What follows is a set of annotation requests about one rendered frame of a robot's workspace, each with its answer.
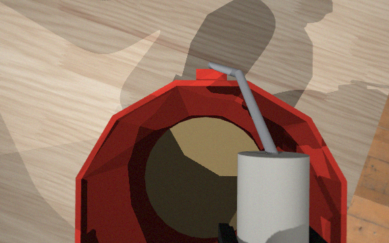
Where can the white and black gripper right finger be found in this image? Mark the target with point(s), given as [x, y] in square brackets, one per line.
[314, 237]

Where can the red pail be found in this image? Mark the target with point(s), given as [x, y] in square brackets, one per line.
[196, 153]

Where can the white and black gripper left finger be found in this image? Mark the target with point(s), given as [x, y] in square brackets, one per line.
[226, 233]

